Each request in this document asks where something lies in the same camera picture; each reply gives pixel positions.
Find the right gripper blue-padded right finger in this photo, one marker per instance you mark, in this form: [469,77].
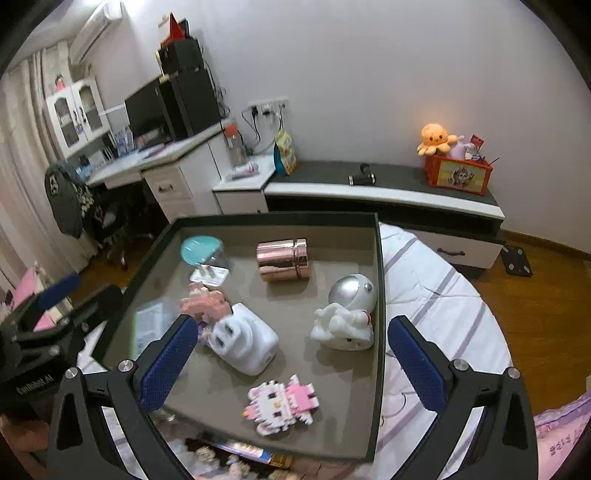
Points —
[504,444]

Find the small black speaker box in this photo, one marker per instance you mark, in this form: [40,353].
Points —
[180,55]

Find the black white low cabinet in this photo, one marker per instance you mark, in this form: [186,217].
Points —
[463,228]

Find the black dumbbell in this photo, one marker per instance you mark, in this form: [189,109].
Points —
[365,177]

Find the dark patterned jacket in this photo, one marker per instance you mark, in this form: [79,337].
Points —
[74,207]

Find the red toy storage box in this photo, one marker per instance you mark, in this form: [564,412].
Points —
[460,175]

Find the blue yellow box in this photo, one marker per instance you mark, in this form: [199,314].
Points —
[247,451]

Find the white wall power outlet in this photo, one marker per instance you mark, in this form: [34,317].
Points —
[266,106]

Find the orange-cap water bottle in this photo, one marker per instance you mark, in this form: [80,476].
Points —
[235,145]

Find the small white plug charger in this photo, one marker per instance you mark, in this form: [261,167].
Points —
[210,276]

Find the white astronaut figurine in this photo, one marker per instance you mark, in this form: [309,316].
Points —
[346,322]

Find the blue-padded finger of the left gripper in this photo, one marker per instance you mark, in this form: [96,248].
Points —
[83,309]
[57,286]

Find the blue yellow snack bag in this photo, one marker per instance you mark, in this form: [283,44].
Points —
[284,154]

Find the white glass-door hutch cabinet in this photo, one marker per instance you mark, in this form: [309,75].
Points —
[76,116]

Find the person's left hand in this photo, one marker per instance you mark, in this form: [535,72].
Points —
[27,436]

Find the striped white quilted tablecloth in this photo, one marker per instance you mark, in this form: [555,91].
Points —
[447,310]

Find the white wall air conditioner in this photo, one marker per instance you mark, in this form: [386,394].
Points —
[104,16]

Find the black computer monitor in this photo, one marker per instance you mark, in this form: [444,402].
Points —
[153,114]

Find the pink block donut toy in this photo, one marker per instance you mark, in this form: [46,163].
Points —
[206,307]

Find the pink tray box black rim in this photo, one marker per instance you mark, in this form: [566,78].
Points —
[282,340]

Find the rose gold metal canister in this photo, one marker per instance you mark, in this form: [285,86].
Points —
[283,260]

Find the pink white block kitty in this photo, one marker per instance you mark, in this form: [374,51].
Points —
[275,407]

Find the white computer desk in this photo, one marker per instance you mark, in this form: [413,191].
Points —
[180,175]

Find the pink purple plush toy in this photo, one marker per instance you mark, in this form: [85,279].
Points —
[463,151]

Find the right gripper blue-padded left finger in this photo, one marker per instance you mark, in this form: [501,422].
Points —
[80,445]

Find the beige curtain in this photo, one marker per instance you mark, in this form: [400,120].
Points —
[29,234]

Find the clear teal-lid container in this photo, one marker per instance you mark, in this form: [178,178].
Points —
[203,250]

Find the white small side cabinet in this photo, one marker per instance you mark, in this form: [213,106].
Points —
[246,195]

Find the large white power adapter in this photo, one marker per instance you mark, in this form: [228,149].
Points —
[244,341]

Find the black computer tower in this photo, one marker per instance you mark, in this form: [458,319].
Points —
[188,103]

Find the orange octopus plush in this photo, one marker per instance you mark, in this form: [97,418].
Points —
[435,139]

